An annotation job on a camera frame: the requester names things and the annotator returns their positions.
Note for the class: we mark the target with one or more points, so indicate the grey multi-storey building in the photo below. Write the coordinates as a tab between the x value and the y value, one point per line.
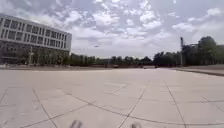
31	40

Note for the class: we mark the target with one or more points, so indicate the distant slender tower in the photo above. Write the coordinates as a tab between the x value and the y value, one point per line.
181	50

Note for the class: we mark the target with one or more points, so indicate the row of trees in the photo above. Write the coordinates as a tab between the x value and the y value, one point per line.
163	58

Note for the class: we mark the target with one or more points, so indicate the low raised kerb edge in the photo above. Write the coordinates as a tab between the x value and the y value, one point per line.
203	70

